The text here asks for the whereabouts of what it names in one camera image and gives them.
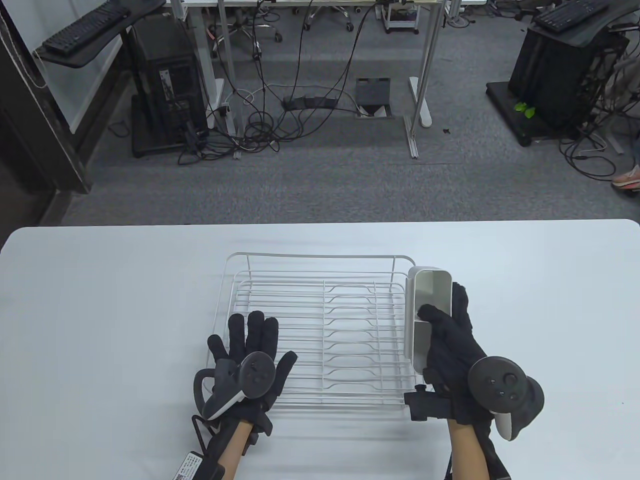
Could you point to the person's left hand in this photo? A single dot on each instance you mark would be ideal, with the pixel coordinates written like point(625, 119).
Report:
point(252, 340)

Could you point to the person's right hand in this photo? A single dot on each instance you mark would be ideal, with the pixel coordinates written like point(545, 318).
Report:
point(452, 355)

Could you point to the person's right thumb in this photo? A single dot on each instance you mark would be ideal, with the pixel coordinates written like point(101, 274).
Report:
point(434, 315)

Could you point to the person's left thumb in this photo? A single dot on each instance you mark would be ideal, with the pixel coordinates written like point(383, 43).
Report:
point(286, 367)

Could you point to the person's left middle finger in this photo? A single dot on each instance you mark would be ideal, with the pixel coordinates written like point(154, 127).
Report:
point(256, 332)

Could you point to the person's left little finger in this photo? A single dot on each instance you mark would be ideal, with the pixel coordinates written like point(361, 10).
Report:
point(217, 350)

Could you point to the white utensil holder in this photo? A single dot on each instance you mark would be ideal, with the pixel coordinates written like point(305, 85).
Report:
point(425, 295)

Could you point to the person's left forearm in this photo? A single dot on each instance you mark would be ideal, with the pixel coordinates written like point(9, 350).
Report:
point(239, 450)

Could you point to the person's right forearm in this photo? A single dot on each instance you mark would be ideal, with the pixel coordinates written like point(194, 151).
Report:
point(466, 450)

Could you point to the black left hand controller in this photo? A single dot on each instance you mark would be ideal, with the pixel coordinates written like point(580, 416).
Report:
point(250, 377)

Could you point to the black hand controller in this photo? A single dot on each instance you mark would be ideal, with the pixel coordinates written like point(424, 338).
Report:
point(250, 377)
point(505, 387)

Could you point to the black right hand controller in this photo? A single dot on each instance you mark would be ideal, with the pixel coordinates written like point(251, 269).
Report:
point(505, 387)

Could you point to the black rolling cart base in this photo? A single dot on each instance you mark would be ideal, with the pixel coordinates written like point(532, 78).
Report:
point(505, 107)

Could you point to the green plastic item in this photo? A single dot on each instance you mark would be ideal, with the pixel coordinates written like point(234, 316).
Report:
point(525, 109)

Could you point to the black floor socket box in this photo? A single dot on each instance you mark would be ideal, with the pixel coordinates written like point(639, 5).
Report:
point(373, 92)

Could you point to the black power strip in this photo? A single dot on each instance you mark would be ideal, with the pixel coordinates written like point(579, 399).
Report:
point(310, 102)

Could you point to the black computer tower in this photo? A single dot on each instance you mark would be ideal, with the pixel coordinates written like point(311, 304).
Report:
point(560, 75)
point(167, 85)

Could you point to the white rolling cart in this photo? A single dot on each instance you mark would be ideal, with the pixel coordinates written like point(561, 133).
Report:
point(400, 20)

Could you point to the white board panel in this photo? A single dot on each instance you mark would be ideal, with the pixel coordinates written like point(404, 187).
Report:
point(75, 85)

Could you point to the office chair base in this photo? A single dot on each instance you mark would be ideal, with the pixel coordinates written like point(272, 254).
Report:
point(240, 30)

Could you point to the black keyboard tray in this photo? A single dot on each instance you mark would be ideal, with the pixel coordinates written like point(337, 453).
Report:
point(600, 27)
point(100, 42)

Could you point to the black keyboard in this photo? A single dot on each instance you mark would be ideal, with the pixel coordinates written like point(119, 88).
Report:
point(85, 27)
point(570, 15)

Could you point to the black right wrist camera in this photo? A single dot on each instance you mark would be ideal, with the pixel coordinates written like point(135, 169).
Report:
point(425, 404)

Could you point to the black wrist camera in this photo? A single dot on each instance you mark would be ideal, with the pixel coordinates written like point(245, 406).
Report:
point(425, 404)
point(192, 466)

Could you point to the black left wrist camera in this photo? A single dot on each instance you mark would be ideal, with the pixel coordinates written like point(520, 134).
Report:
point(192, 466)

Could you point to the white desk frame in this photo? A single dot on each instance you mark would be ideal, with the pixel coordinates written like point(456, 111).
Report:
point(425, 75)

